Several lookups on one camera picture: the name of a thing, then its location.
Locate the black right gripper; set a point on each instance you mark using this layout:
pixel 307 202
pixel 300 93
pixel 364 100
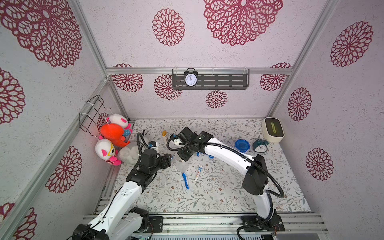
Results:
pixel 184 150

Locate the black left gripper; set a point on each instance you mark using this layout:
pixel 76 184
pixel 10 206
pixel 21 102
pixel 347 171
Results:
pixel 166 161

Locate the clear plastic container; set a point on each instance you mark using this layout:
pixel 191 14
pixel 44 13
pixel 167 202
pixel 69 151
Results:
pixel 129 154
pixel 182 166

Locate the yellow cap bottle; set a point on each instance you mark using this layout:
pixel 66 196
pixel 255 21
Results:
pixel 164 135

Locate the blue lid front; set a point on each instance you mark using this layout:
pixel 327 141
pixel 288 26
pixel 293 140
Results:
pixel 242 145

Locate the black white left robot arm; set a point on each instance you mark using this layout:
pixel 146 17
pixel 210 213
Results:
pixel 116 221

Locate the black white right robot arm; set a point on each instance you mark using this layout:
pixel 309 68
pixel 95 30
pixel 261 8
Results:
pixel 257 180

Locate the small toothpaste tube front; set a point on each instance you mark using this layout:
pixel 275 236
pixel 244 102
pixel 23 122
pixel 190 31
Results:
pixel 198 172

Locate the red orange plush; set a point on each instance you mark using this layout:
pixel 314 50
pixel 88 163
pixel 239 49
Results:
pixel 114 133

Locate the white plush yellow glasses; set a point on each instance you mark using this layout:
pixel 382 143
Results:
pixel 107 152

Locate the white pink plush top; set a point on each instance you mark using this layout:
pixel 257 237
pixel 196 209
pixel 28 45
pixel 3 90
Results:
pixel 119 120

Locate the black alarm clock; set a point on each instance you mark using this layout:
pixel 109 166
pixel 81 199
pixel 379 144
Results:
pixel 191 77

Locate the teal small object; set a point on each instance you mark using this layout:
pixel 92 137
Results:
pixel 260 146

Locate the cream box green window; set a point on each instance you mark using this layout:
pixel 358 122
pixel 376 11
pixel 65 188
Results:
pixel 272 130

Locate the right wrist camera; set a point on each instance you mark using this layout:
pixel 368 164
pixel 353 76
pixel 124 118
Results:
pixel 177 142

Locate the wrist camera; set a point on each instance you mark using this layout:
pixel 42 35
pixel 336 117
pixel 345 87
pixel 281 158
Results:
pixel 153 145
pixel 177 142

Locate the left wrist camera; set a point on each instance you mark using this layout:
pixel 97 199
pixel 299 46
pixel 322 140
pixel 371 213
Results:
pixel 153 145

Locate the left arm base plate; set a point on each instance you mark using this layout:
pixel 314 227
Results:
pixel 152 225

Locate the grey wall shelf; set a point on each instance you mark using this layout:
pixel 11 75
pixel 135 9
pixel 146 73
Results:
pixel 213 81

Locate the black wire basket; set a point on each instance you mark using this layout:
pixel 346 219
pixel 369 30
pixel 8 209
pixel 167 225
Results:
pixel 90 121

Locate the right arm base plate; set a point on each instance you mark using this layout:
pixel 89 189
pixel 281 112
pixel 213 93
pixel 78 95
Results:
pixel 253 224

